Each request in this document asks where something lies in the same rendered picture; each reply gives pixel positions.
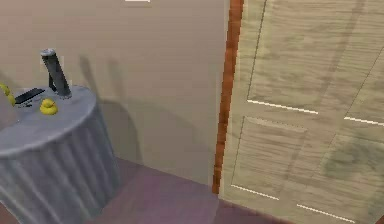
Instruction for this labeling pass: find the pale wooden panelled door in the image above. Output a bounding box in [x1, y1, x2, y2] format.
[218, 0, 384, 224]

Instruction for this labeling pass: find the dark grey cylinder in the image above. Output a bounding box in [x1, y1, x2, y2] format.
[40, 48, 73, 100]

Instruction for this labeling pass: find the yellow rubber duck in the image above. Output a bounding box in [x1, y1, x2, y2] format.
[39, 97, 59, 116]

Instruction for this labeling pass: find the round grey draped table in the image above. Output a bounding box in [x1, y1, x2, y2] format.
[0, 84, 122, 224]

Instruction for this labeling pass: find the black remote control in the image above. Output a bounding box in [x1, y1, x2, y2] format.
[14, 87, 46, 105]

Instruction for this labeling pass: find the yellow curved object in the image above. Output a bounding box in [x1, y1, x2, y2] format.
[0, 82, 17, 107]

